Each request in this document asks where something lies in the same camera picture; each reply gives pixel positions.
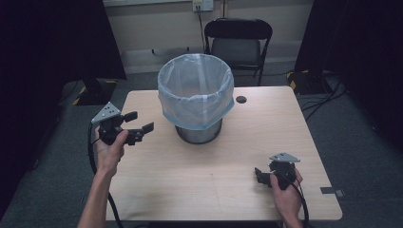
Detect black folding chair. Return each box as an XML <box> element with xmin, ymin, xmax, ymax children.
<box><xmin>203</xmin><ymin>17</ymin><xmax>274</xmax><ymax>87</ymax></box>

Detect person's left hand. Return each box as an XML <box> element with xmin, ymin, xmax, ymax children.
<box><xmin>94</xmin><ymin>126</ymin><xmax>130</xmax><ymax>177</ymax></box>

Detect black stand base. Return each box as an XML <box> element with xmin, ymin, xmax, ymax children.
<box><xmin>75</xmin><ymin>78</ymin><xmax>118</xmax><ymax>106</ymax></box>
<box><xmin>286</xmin><ymin>69</ymin><xmax>335</xmax><ymax>96</ymax></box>

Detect black floor cables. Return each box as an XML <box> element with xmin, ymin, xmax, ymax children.
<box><xmin>297</xmin><ymin>71</ymin><xmax>348</xmax><ymax>122</ymax></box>

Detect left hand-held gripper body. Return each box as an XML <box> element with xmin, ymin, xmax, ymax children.
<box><xmin>90</xmin><ymin>101</ymin><xmax>131</xmax><ymax>146</ymax></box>

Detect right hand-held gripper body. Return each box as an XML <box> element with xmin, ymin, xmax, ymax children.
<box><xmin>267</xmin><ymin>152</ymin><xmax>301</xmax><ymax>190</ymax></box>

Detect black curtain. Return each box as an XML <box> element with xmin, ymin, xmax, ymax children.
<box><xmin>294</xmin><ymin>0</ymin><xmax>403</xmax><ymax>154</ymax></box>
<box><xmin>0</xmin><ymin>0</ymin><xmax>128</xmax><ymax>219</ymax></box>

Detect black wall outlet cable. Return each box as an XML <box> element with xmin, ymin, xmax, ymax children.
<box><xmin>197</xmin><ymin>5</ymin><xmax>207</xmax><ymax>54</ymax></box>

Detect metal mesh waste bin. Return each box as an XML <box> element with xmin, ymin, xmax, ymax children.
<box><xmin>174</xmin><ymin>118</ymin><xmax>223</xmax><ymax>145</ymax></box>

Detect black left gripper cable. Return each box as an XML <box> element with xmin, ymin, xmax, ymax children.
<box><xmin>86</xmin><ymin>123</ymin><xmax>125</xmax><ymax>228</ymax></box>

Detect grey tape strip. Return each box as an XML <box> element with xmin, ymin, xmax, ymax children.
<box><xmin>319</xmin><ymin>186</ymin><xmax>345</xmax><ymax>199</ymax></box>

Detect white wall outlet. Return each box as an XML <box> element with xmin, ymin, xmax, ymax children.
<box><xmin>192</xmin><ymin>0</ymin><xmax>215</xmax><ymax>13</ymax></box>

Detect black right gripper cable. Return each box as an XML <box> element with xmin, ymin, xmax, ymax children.
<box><xmin>276</xmin><ymin>170</ymin><xmax>310</xmax><ymax>228</ymax></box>

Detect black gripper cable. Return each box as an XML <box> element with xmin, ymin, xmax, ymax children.
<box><xmin>276</xmin><ymin>170</ymin><xmax>310</xmax><ymax>228</ymax></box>
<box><xmin>86</xmin><ymin>123</ymin><xmax>125</xmax><ymax>228</ymax></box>

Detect person's right hand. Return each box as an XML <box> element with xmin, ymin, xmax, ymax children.
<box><xmin>269</xmin><ymin>167</ymin><xmax>304</xmax><ymax>221</ymax></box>

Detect translucent blue bin bag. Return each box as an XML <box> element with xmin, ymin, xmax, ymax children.
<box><xmin>157</xmin><ymin>52</ymin><xmax>237</xmax><ymax>132</ymax></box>

